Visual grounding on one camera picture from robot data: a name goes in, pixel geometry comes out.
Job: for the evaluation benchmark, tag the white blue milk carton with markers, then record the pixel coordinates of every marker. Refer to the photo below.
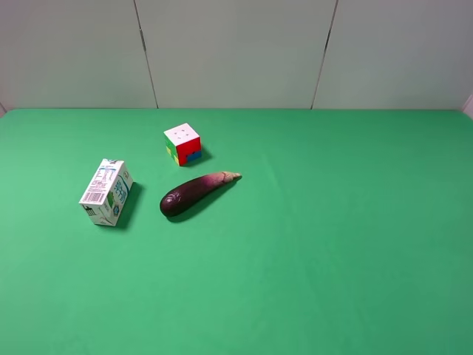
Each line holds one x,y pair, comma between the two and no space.
107,192

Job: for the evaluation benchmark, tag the purple eggplant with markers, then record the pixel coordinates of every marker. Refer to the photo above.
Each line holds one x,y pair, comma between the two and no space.
184,196

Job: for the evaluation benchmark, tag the colourful puzzle cube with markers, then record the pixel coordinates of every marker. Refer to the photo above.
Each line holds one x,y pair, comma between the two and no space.
183,144

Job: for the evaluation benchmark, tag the green table cloth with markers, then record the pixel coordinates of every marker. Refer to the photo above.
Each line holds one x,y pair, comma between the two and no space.
350,232

